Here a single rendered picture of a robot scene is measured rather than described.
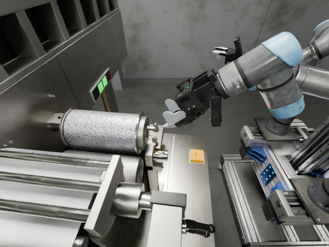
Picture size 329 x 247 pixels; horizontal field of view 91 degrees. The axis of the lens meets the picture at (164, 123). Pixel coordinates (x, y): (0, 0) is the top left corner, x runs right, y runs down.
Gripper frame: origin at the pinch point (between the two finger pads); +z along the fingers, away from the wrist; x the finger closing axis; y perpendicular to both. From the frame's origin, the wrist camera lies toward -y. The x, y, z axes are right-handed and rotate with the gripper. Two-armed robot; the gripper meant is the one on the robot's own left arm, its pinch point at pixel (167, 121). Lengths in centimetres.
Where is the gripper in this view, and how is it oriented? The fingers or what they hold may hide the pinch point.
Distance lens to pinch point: 52.0
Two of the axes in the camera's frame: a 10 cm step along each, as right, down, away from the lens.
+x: -1.1, 7.0, -7.1
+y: -6.4, -5.9, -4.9
